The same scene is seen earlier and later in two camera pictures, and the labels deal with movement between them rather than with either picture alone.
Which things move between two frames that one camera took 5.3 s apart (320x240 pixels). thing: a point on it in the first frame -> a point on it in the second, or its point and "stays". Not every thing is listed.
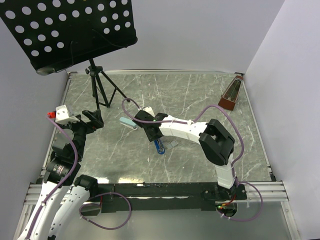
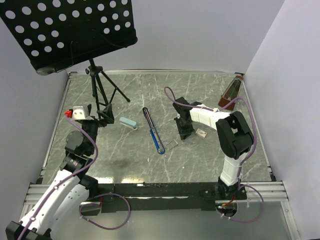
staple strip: x=171 y=144 stays
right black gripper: x=151 y=138 -> x=184 y=133
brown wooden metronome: x=229 y=98 stays
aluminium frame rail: x=271 y=191 stays
